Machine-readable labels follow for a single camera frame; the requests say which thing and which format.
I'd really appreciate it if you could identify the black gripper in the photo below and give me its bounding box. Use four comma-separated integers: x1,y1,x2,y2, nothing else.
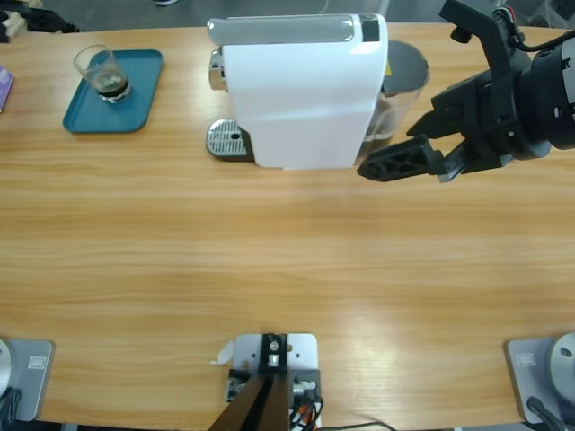
356,70,526,184

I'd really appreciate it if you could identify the clear drinking glass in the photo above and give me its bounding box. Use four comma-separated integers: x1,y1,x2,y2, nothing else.
73,43,133,105

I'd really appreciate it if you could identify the white capsule coffee machine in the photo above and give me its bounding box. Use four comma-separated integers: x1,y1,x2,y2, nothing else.
205,13,390,172

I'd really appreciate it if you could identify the wooden crate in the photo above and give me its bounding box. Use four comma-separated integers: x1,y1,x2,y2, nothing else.
4,12,24,38

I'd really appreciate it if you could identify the purple packet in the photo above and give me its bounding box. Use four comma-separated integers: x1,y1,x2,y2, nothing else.
0,65,15,113

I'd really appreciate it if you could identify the clear water tank black lid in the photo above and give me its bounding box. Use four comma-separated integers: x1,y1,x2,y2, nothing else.
357,39,431,163

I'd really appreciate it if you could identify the teal plastic tray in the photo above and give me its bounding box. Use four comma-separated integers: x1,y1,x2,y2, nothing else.
61,49,165,136

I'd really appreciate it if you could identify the white paper tab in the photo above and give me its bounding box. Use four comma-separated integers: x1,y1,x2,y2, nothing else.
208,339,235,366

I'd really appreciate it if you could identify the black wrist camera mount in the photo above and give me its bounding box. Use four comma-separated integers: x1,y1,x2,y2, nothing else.
438,0,525,89

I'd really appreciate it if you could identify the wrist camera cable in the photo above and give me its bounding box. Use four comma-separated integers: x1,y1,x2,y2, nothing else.
493,6,570,52

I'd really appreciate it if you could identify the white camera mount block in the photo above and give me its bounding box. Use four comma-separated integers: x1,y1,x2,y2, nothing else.
223,331,323,431

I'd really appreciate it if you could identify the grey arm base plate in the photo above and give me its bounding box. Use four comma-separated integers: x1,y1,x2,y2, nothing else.
502,336,575,426
4,338,57,422

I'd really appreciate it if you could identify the black cable at table edge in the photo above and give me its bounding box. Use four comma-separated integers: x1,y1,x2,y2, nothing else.
321,420,399,431

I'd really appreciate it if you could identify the camera mount cable bundle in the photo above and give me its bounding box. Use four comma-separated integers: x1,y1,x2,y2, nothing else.
287,394,324,431

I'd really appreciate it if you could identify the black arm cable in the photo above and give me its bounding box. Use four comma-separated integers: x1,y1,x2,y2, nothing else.
526,396,568,431
0,388,22,423

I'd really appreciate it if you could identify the dark camera post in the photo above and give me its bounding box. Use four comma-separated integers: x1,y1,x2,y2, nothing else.
209,332,289,431

